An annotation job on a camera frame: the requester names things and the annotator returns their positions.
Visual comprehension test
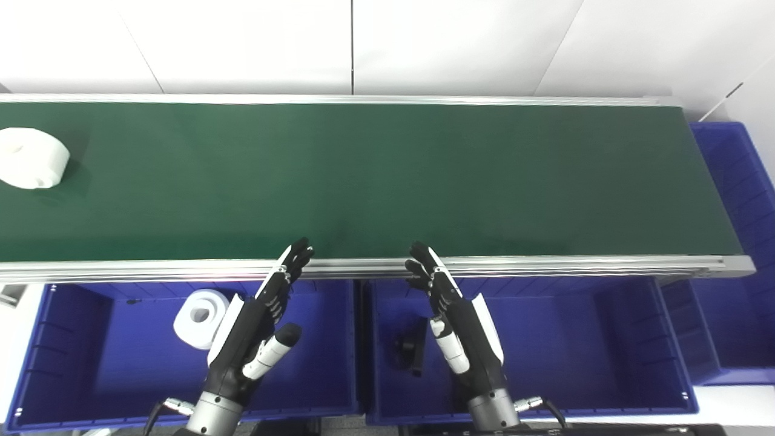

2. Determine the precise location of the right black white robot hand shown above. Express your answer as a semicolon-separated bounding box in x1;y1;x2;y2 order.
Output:
404;241;506;403

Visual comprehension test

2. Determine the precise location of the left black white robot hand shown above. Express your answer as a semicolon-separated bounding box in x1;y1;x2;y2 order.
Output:
206;237;315;400

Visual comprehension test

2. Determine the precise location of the white round plastic part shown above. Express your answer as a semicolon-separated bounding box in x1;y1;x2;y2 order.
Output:
173;289;231;351
0;127;71;190

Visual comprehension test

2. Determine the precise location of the black plastic part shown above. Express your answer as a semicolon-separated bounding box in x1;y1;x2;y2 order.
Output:
394;316;428;377

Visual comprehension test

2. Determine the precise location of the green conveyor belt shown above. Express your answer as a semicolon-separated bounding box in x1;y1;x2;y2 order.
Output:
0;93;756;285
0;102;744;262

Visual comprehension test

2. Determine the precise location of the blue plastic bin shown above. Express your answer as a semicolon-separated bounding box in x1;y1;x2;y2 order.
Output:
5;279;363;432
362;276;698;426
660;121;775;386

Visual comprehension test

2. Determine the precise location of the black robot torso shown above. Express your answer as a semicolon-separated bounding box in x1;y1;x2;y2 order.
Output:
248;417;727;436

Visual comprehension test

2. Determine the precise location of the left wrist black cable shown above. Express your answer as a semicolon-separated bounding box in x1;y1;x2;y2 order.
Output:
143;398;196;436

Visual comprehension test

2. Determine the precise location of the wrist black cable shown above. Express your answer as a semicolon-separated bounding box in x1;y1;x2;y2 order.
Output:
143;398;196;436
513;395;567;429

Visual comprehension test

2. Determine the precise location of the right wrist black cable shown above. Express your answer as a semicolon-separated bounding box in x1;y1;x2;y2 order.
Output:
513;395;567;429

